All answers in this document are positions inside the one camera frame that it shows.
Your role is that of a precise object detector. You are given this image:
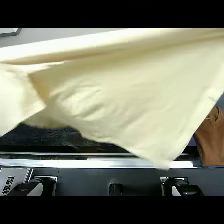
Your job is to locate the cream yellow garment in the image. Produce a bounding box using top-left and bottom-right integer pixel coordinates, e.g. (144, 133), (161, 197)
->
(0, 28), (224, 170)

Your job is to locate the silver frame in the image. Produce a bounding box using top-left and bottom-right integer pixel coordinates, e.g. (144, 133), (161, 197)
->
(0, 151), (224, 197)

